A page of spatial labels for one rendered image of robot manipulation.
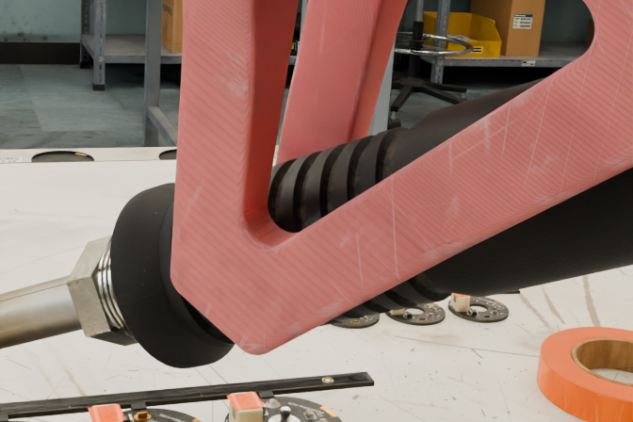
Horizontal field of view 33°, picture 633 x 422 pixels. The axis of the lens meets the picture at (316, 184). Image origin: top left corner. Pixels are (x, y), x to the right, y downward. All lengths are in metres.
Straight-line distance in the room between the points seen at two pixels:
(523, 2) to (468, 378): 4.41
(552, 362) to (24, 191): 0.29
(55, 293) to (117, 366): 0.23
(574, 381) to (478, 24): 4.56
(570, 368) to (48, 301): 0.26
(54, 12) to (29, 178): 4.03
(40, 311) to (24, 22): 4.45
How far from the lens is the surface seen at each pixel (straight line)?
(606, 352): 0.42
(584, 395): 0.38
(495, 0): 4.86
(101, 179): 0.59
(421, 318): 0.44
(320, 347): 0.41
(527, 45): 4.84
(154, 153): 0.67
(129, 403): 0.24
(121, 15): 4.65
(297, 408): 0.24
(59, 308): 0.16
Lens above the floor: 0.93
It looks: 17 degrees down
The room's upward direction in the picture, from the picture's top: 4 degrees clockwise
